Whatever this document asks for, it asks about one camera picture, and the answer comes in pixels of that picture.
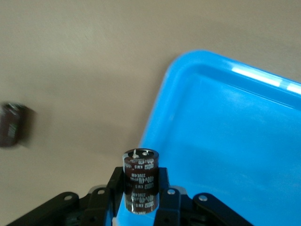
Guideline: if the blue plastic tray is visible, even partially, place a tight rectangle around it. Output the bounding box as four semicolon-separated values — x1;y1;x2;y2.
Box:
115;48;301;226

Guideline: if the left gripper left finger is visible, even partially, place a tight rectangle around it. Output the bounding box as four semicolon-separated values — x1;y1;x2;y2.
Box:
105;166;125;216

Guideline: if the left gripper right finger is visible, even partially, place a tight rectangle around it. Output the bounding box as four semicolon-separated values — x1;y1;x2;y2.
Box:
154;167;182;226

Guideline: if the black terminal block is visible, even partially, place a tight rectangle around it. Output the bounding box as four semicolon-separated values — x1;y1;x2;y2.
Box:
122;147;160;215
0;101;38;149

